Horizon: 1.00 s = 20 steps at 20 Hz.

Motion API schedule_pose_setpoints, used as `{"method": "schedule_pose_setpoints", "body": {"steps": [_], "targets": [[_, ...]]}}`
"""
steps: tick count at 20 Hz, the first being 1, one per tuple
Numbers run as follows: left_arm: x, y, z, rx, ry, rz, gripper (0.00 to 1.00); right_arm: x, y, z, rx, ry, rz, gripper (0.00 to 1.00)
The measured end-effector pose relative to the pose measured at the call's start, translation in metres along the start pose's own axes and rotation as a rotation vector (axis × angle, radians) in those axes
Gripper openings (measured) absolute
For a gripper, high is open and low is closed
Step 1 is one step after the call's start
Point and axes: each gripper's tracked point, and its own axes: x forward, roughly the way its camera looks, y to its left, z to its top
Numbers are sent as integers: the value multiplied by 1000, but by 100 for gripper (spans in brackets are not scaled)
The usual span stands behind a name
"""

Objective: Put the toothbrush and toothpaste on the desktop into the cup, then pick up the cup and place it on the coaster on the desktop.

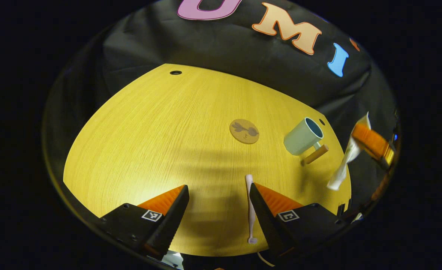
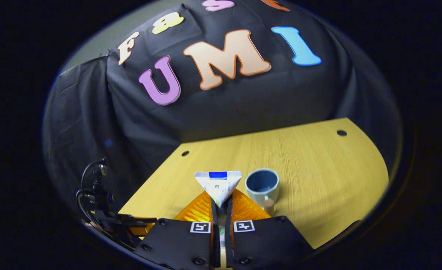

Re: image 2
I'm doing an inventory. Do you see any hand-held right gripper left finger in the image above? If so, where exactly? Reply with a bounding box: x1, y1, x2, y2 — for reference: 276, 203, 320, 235
134, 190, 221, 269

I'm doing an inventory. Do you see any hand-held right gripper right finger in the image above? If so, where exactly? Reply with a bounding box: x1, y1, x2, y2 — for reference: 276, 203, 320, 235
225, 189, 315, 269

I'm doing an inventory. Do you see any grey-green cup with wooden handle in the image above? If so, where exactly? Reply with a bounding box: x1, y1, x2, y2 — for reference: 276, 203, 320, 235
245, 168, 280, 217

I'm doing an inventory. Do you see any white toothpaste tube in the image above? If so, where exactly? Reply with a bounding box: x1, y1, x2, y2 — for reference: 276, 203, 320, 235
194, 171, 243, 248

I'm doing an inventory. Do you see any wooden desktop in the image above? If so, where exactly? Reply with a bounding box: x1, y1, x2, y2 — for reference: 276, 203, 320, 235
119, 117, 389, 250

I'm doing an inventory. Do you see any black backdrop cloth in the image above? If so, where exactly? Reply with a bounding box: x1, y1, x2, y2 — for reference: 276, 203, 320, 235
43, 0, 401, 225

